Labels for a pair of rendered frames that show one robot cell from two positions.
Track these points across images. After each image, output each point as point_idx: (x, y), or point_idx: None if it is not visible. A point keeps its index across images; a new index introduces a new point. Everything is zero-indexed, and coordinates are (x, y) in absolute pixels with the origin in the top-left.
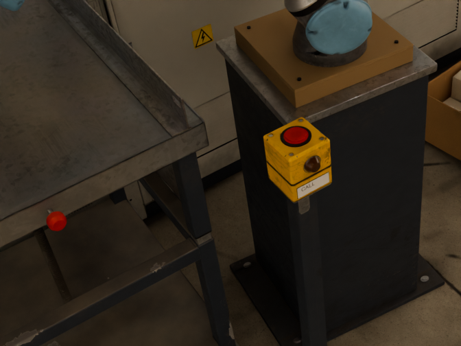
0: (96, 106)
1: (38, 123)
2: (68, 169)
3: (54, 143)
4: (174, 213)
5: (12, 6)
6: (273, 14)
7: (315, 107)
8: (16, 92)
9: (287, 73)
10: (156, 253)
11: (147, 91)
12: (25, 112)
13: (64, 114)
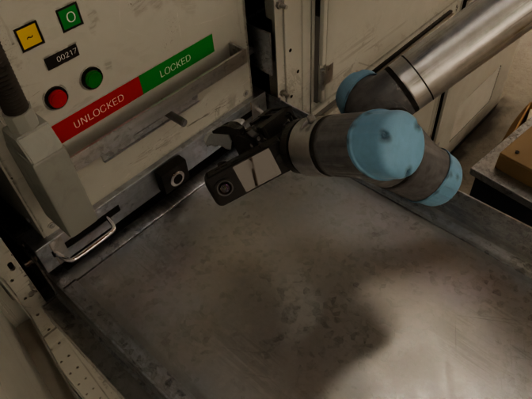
0: (475, 286)
1: (425, 324)
2: (525, 395)
3: (471, 353)
4: None
5: (442, 203)
6: (527, 134)
7: None
8: (359, 279)
9: None
10: None
11: (521, 258)
12: (395, 310)
13: (446, 305)
